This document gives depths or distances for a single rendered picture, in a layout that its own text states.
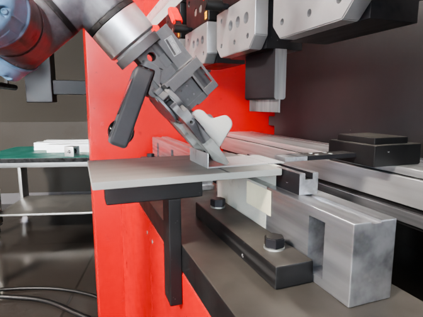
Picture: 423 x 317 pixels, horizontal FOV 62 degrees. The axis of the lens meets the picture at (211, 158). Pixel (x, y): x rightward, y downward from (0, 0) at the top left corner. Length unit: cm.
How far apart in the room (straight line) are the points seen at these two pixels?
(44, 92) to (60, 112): 228
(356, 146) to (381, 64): 46
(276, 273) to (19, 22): 37
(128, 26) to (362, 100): 81
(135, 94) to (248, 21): 20
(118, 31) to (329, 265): 38
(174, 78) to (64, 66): 371
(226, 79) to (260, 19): 96
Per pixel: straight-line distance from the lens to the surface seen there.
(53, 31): 50
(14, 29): 38
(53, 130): 421
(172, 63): 52
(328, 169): 83
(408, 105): 104
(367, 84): 114
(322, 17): 42
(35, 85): 193
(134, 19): 50
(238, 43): 59
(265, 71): 58
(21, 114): 432
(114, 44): 50
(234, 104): 151
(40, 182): 435
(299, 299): 44
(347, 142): 71
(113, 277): 154
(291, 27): 46
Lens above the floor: 109
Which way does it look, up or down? 9 degrees down
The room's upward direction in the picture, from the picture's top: straight up
